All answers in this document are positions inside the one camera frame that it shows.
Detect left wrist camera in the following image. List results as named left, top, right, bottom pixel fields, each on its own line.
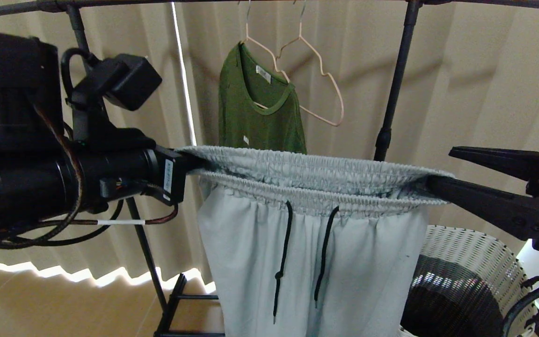
left=61, top=48, right=162, bottom=150

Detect white laundry basket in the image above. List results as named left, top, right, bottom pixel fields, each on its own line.
left=398, top=225, right=539, bottom=337

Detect pale grey shorts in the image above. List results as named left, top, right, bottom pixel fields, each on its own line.
left=176, top=145, right=455, bottom=337

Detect pink clothes hanger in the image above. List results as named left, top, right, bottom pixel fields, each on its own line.
left=239, top=0, right=293, bottom=110
left=274, top=0, right=345, bottom=127

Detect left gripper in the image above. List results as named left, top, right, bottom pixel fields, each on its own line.
left=0, top=147, right=188, bottom=230

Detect black clothes rack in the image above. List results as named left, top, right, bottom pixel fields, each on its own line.
left=0, top=0, right=539, bottom=337

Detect green long-sleeved shirt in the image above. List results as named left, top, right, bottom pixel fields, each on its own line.
left=218, top=42, right=307, bottom=155

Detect beige curtain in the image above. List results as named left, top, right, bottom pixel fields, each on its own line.
left=0, top=0, right=539, bottom=286

